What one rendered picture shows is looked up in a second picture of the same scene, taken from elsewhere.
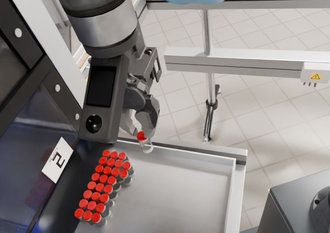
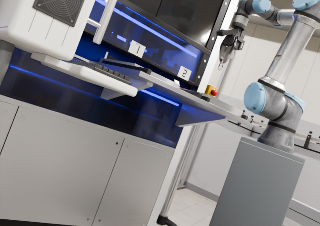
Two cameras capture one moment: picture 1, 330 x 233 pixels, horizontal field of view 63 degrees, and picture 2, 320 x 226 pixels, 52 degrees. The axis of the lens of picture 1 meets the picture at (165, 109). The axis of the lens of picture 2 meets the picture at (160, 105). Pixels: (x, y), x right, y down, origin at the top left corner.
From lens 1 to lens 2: 1.61 m
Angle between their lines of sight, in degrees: 56
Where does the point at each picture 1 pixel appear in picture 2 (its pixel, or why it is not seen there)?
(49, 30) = (217, 49)
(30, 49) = (210, 45)
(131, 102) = (230, 41)
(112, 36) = (239, 20)
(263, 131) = not seen: outside the picture
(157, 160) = not seen: hidden behind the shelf
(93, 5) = (240, 13)
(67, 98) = (203, 67)
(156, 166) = not seen: hidden behind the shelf
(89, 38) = (235, 19)
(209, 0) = (258, 5)
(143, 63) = (239, 38)
